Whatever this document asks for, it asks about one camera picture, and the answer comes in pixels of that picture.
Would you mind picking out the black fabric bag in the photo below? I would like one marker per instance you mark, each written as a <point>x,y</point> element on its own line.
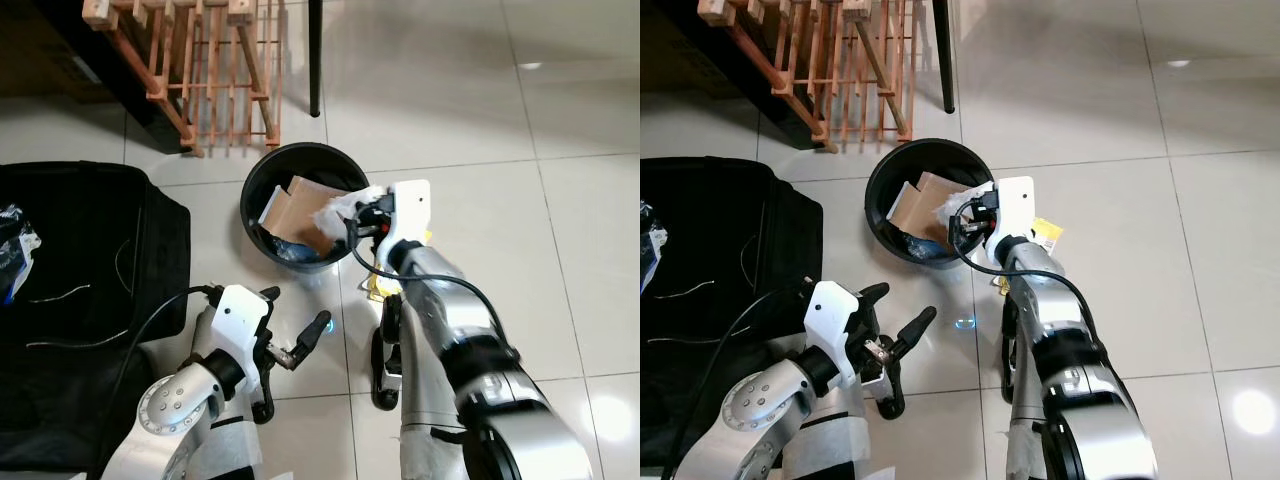
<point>90,230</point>
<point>720,230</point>

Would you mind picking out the white tissue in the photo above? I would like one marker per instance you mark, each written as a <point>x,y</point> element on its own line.
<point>945,205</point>
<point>332,212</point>

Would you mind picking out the wooden slat rack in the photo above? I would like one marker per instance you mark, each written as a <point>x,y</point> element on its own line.
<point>840,70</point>
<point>200,70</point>

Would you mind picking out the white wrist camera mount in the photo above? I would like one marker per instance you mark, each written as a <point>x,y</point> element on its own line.
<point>830,310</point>
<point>1015,200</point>
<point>240,315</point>
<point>410,205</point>

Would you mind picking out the black round rubbish bin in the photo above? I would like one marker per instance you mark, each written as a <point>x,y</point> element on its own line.
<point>300,160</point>
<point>925,155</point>

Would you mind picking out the blue white plastic bag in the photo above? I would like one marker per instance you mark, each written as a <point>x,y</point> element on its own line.
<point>648,250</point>
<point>15,250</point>

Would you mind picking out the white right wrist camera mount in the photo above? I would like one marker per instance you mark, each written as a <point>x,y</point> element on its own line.
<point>1015,200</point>
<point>410,205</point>

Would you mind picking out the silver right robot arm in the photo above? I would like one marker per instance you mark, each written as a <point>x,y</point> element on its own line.
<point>460,300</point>
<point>1060,300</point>

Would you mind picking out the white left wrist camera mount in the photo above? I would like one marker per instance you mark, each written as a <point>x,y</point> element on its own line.
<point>240,315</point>
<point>830,310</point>

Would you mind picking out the brown cardboard piece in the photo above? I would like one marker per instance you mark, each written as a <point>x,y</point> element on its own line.
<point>918,212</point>
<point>300,215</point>

